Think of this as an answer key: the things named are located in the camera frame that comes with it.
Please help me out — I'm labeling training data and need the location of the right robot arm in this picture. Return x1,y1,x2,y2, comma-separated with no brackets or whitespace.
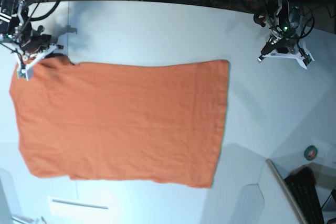
1,0,63,80

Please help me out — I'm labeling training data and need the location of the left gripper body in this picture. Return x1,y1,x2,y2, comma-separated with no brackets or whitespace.
269,25,305,54

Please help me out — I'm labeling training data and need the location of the green tape roll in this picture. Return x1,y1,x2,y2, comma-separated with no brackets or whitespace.
304,145,318,161

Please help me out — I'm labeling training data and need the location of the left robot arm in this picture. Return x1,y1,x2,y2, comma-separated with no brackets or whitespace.
254,0,315,69

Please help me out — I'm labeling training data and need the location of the black keyboard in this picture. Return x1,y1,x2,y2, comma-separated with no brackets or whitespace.
285,166,324,224

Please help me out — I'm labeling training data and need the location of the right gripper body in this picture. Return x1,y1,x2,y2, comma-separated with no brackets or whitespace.
12,26,51,55

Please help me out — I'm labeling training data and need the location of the orange t-shirt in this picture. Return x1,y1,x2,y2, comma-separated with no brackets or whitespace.
9,57,229,188

